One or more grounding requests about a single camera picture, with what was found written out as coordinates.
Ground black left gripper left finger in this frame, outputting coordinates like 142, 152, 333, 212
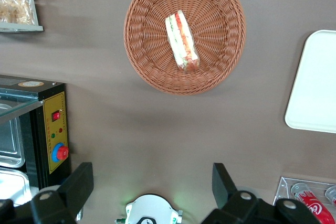
0, 162, 95, 224

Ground clear acrylic bottle rack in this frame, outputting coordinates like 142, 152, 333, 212
272, 176, 336, 224

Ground cream plastic tray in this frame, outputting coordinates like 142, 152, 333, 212
285, 29, 336, 134

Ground sandwich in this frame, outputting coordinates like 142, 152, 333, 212
164, 10, 200, 73

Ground red cola bottle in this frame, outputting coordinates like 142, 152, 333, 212
290, 182, 336, 224
324, 185, 336, 207

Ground large brown wicker basket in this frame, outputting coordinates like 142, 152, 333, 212
123, 0, 247, 96

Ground black food warmer appliance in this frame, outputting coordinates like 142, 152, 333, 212
0, 74, 72, 206

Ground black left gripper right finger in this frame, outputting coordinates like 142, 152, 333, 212
201, 163, 322, 224

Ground grey snack tray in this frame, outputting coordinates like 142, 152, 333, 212
0, 0, 44, 33

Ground steel warmer pan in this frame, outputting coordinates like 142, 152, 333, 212
0, 167, 33, 207
0, 103, 26, 168

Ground clear rice snack packet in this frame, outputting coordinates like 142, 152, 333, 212
0, 0, 36, 25

